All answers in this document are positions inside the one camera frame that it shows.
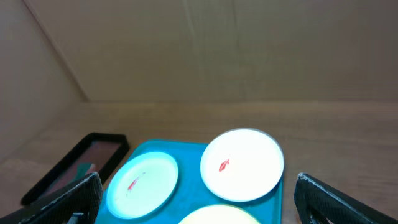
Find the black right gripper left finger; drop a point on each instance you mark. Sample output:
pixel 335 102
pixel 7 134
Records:
pixel 77 202

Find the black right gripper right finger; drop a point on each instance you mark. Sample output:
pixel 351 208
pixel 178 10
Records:
pixel 318 202

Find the light blue plate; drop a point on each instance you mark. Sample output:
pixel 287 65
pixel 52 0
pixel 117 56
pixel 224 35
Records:
pixel 142 185

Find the yellow plate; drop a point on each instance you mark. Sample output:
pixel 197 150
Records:
pixel 219 214

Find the black rectangular tray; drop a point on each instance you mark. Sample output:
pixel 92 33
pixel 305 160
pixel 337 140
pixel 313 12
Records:
pixel 106 151

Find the white plate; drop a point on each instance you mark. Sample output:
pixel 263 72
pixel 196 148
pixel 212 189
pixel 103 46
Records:
pixel 242 165

